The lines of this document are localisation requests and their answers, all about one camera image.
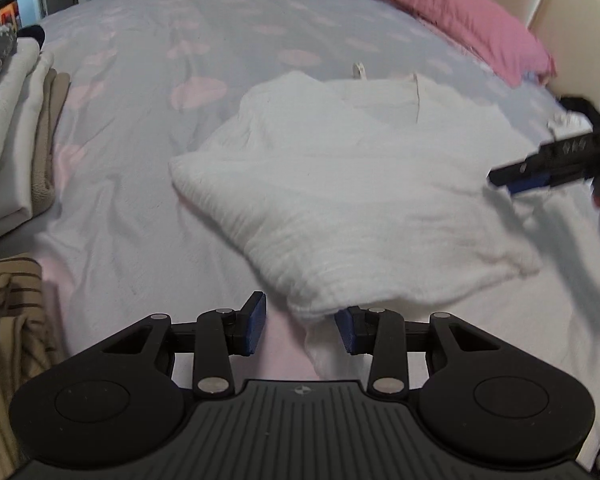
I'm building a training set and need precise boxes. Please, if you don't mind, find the pink pillow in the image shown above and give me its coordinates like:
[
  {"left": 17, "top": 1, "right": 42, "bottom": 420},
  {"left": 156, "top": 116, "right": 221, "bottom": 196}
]
[{"left": 357, "top": 0, "right": 556, "bottom": 87}]

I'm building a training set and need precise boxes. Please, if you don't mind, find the white crinkled garment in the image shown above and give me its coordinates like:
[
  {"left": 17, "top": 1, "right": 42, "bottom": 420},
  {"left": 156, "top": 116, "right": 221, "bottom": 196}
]
[{"left": 169, "top": 61, "right": 543, "bottom": 381}]

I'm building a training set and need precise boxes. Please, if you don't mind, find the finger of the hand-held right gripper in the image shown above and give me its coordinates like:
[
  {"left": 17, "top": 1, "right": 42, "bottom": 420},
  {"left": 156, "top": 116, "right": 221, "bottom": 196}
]
[{"left": 487, "top": 132, "right": 600, "bottom": 196}]

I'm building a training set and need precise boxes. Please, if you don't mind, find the small white cloth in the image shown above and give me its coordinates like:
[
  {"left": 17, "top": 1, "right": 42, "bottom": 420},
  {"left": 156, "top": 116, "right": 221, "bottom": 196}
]
[{"left": 547, "top": 110, "right": 594, "bottom": 139}]

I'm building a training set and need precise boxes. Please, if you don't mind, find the black cloth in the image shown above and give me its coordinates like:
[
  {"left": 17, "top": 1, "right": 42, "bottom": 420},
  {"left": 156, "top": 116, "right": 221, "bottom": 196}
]
[{"left": 560, "top": 92, "right": 600, "bottom": 117}]

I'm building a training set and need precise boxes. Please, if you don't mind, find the striped beige cloth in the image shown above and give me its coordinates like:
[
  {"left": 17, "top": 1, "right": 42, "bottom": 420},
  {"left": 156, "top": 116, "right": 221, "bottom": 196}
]
[{"left": 0, "top": 257, "right": 69, "bottom": 480}]

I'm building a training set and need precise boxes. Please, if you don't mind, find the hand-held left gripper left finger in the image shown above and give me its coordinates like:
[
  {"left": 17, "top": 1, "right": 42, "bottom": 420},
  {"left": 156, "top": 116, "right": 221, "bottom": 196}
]
[{"left": 101, "top": 291, "right": 268, "bottom": 401}]

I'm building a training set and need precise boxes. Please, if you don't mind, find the folded white cloth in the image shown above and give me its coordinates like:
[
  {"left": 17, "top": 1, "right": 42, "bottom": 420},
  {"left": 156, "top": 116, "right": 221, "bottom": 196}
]
[{"left": 0, "top": 37, "right": 56, "bottom": 250}]

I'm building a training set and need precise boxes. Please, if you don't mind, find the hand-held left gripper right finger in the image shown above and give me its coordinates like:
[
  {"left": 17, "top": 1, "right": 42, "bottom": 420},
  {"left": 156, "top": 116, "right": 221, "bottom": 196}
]
[{"left": 334, "top": 305, "right": 500, "bottom": 402}]

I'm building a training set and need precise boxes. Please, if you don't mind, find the cream padded headboard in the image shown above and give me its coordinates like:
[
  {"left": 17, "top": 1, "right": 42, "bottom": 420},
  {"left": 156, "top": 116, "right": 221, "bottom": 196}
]
[{"left": 395, "top": 0, "right": 600, "bottom": 106}]

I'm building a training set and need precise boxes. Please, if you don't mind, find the small dark cloth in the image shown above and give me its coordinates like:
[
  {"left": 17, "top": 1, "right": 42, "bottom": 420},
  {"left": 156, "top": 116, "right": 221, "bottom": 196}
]
[{"left": 16, "top": 24, "right": 47, "bottom": 54}]

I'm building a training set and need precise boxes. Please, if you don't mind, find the folded beige cloth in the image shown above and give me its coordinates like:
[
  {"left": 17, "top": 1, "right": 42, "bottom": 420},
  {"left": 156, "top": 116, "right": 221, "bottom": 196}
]
[{"left": 30, "top": 67, "right": 72, "bottom": 213}]

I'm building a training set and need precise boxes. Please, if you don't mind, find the bed with pink dotted sheet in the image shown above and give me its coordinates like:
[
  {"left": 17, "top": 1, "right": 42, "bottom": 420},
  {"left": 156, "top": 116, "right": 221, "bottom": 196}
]
[{"left": 0, "top": 0, "right": 600, "bottom": 411}]

